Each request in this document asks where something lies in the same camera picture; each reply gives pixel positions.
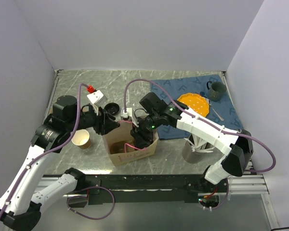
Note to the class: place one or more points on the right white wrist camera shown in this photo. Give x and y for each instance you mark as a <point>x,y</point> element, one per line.
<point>128,114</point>

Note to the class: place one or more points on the pink cream paper gift bag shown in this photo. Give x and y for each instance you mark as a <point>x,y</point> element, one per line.
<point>122,133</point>

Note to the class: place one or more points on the grey cylindrical straw holder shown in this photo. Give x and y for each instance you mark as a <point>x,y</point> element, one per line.
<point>189,156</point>

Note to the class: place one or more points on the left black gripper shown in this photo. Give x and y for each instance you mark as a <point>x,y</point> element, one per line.
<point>104,122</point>

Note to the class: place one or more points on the silver spoon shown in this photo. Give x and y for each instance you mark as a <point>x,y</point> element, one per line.
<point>209,102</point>

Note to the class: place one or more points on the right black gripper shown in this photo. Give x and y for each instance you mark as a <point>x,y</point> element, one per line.
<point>138,132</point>

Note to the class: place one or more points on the dark green mug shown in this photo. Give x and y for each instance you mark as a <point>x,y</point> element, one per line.
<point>216,90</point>

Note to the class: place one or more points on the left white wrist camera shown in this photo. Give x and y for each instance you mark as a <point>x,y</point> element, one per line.
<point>96,98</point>

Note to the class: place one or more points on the orange dotted plate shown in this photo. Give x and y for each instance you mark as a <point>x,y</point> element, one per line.
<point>196,102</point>

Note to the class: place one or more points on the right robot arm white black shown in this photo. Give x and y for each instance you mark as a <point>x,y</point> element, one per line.
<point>235,146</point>

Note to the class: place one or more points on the blue lettered cloth placemat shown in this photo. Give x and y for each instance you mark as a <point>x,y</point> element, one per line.
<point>177,87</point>

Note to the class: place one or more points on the black plastic cup lid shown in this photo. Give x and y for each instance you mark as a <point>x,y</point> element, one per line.
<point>112,108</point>

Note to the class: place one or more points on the brown paper coffee cup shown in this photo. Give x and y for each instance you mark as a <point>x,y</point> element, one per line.
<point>81,139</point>

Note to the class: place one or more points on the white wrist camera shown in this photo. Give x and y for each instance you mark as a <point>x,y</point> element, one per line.
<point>128,114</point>
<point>96,98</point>

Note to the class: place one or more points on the black mounting base rail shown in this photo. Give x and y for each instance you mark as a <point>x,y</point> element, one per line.
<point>100,189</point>

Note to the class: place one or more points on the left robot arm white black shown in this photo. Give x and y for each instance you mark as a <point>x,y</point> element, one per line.
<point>20,206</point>

